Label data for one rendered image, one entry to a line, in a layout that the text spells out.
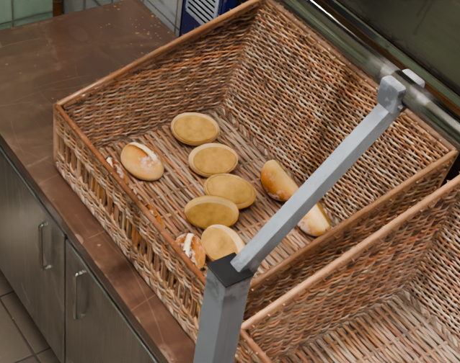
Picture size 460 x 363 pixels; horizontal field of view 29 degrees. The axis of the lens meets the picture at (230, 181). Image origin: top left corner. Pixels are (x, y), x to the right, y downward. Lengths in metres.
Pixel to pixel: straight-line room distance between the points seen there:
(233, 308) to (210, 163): 0.64
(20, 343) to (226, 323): 1.13
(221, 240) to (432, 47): 0.49
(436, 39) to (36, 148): 0.80
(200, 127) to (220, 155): 0.09
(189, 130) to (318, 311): 0.53
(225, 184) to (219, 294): 0.59
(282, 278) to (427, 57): 0.44
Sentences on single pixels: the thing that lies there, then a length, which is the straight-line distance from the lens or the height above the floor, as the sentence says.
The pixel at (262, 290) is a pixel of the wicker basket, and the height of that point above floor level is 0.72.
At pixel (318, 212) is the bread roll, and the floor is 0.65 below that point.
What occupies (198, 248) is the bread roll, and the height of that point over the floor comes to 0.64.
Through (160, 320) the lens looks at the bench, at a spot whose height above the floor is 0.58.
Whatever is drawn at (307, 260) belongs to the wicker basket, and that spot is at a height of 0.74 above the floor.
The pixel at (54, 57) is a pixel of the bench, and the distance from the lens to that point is 2.08.
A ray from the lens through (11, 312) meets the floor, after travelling 2.29.
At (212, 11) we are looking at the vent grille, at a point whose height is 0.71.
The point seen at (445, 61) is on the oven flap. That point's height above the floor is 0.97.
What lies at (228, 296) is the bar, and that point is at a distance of 1.12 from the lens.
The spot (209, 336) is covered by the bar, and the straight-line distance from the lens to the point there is 1.19.
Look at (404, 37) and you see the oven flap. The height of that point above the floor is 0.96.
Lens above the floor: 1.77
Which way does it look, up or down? 42 degrees down
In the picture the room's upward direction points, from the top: 9 degrees clockwise
